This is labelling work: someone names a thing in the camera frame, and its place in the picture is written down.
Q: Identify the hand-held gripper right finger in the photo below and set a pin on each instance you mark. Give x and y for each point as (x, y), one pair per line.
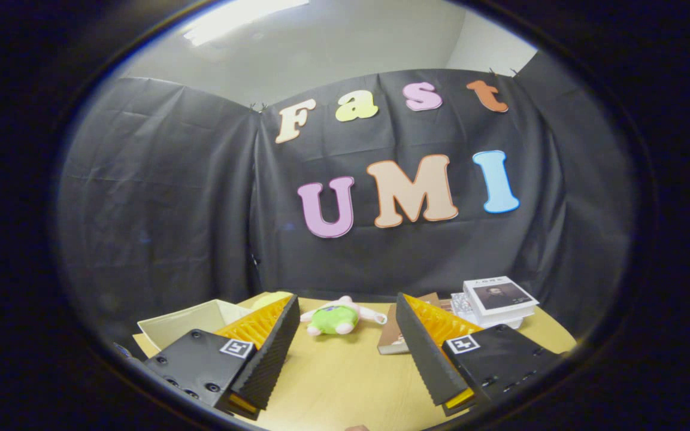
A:
(423, 356)

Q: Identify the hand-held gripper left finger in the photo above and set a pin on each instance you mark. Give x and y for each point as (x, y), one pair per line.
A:
(273, 359)

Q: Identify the beige fabric storage box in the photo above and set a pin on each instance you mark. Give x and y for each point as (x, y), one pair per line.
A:
(183, 320)

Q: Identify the brown cover book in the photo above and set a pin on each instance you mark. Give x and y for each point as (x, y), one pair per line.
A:
(390, 335)

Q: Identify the yellow plush toy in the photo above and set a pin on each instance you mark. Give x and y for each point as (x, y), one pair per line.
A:
(264, 299)

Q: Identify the green and pink plush toy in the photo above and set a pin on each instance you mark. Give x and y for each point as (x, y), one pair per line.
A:
(333, 318)

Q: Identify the white book with portrait cover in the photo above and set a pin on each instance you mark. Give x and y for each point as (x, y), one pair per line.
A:
(501, 296)

